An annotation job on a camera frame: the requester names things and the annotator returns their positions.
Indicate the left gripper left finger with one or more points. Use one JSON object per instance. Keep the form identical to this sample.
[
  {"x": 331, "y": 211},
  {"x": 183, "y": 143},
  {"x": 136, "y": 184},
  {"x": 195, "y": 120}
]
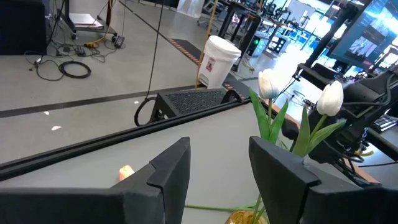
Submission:
[{"x": 124, "y": 205}]

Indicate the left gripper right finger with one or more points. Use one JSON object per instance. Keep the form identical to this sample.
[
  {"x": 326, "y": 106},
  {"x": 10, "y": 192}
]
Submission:
[{"x": 311, "y": 202}]

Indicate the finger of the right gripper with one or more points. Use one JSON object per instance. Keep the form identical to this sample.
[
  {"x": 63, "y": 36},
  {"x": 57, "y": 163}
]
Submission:
[{"x": 289, "y": 129}]

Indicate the cream artificial tulip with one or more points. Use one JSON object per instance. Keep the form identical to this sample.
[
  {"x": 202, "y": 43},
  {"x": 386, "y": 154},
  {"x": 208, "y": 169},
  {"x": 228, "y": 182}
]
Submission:
[
  {"x": 217, "y": 207},
  {"x": 125, "y": 172}
]

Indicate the white artificial tulip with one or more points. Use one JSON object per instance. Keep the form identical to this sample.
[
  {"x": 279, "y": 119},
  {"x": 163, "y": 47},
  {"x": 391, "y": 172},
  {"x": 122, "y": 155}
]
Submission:
[{"x": 330, "y": 98}]

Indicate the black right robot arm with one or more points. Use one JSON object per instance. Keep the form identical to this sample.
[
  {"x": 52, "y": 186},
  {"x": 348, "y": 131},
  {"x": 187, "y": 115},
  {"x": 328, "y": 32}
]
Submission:
[{"x": 373, "y": 90}]

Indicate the yellow glass vase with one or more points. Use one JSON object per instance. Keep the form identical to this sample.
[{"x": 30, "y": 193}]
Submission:
[{"x": 242, "y": 218}]

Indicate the white plastic bin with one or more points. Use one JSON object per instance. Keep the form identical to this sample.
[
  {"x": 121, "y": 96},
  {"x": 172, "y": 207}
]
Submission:
[{"x": 217, "y": 62}]

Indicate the computer monitor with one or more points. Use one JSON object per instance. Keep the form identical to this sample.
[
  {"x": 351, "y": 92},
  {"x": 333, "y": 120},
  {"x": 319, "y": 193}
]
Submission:
[{"x": 363, "y": 31}]

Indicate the black perforated computer case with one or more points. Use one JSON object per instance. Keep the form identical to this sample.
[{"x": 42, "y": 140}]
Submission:
[{"x": 192, "y": 101}]

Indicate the black wheeled cart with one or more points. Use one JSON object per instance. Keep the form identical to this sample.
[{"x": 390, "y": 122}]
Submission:
[{"x": 84, "y": 20}]

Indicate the dark blue cabinet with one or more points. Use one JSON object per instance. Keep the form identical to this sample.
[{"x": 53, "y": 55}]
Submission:
[{"x": 21, "y": 26}]

